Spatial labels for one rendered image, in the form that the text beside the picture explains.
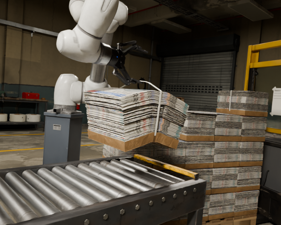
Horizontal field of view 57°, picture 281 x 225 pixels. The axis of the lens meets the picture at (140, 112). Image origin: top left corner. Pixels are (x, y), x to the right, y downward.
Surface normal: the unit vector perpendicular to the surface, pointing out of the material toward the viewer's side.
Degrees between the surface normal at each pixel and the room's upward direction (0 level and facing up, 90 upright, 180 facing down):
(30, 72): 90
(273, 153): 90
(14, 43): 90
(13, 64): 90
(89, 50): 122
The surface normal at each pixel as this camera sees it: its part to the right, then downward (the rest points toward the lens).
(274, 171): -0.91, -0.05
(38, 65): 0.67, 0.09
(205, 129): 0.43, 0.08
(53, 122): -0.24, 0.04
